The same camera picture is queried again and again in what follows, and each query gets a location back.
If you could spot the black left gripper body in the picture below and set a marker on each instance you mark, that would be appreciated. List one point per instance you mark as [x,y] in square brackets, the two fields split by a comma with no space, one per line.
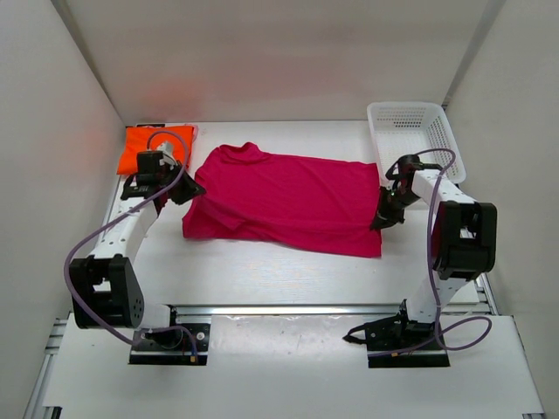
[173,188]

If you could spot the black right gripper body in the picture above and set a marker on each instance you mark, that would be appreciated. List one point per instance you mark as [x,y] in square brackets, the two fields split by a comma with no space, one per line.
[389,210]

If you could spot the orange t-shirt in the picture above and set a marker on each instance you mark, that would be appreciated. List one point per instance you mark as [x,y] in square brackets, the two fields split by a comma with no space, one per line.
[140,144]

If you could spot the light pink t-shirt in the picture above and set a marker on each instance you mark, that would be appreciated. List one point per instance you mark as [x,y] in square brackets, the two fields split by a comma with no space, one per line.
[195,133]

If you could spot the magenta t-shirt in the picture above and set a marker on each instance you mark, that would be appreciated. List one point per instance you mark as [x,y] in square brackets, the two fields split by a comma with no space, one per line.
[306,203]

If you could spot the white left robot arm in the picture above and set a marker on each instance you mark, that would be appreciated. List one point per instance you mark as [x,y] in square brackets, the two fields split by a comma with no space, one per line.
[105,280]

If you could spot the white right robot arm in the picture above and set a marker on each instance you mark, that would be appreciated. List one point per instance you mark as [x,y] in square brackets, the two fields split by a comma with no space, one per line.
[461,236]

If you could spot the white perforated plastic basket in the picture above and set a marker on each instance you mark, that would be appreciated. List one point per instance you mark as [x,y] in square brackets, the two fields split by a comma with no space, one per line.
[400,128]

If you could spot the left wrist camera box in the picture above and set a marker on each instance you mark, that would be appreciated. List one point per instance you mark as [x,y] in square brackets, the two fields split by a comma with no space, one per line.
[167,148]

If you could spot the aluminium table edge rail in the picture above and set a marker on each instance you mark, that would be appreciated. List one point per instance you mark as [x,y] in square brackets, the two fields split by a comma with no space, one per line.
[287,310]

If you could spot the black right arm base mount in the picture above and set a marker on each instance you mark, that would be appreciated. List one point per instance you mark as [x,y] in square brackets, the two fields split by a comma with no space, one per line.
[399,342]

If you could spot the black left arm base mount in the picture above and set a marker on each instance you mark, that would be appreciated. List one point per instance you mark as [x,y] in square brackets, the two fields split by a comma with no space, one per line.
[188,346]

